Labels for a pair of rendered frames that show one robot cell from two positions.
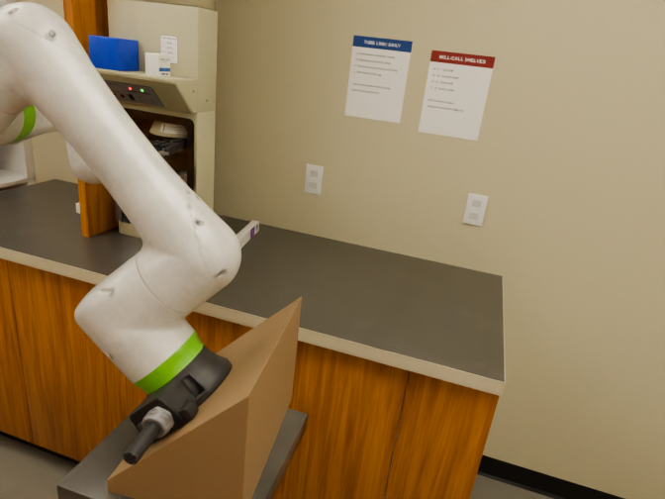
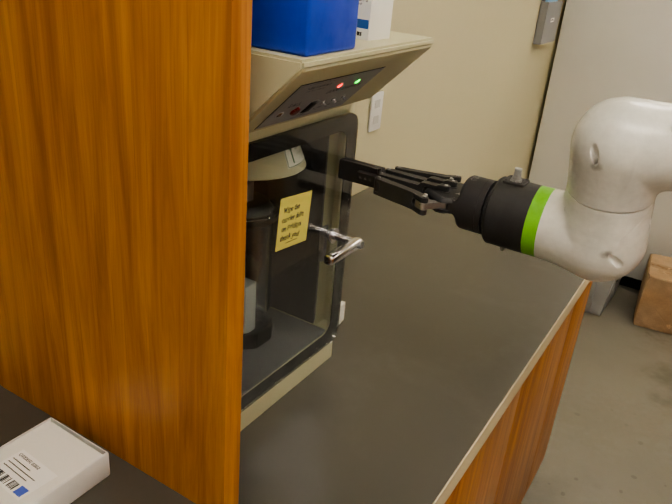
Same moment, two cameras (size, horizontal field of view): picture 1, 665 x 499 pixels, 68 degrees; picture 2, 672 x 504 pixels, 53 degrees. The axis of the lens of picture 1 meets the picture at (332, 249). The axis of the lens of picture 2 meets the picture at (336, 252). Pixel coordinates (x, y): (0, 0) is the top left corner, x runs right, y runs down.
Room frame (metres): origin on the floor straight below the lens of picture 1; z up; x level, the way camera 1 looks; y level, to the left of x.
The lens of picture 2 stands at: (1.32, 1.46, 1.63)
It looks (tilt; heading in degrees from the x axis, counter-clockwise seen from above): 25 degrees down; 285
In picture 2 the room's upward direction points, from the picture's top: 5 degrees clockwise
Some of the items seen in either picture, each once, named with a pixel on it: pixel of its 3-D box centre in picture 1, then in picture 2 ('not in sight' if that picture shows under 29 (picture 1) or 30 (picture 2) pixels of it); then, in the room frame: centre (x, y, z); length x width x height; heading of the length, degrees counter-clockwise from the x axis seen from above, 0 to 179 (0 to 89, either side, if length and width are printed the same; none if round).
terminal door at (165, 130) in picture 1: (153, 173); (290, 263); (1.60, 0.63, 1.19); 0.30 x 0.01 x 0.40; 74
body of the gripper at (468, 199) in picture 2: not in sight; (459, 199); (1.38, 0.57, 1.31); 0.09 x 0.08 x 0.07; 165
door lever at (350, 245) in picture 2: not in sight; (335, 247); (1.55, 0.56, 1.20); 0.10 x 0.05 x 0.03; 74
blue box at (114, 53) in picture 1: (114, 53); (296, 3); (1.57, 0.73, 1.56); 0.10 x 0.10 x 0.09; 75
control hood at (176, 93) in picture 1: (141, 90); (334, 81); (1.55, 0.64, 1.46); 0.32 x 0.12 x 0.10; 75
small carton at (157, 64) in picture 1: (157, 64); (365, 12); (1.53, 0.58, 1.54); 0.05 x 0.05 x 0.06; 70
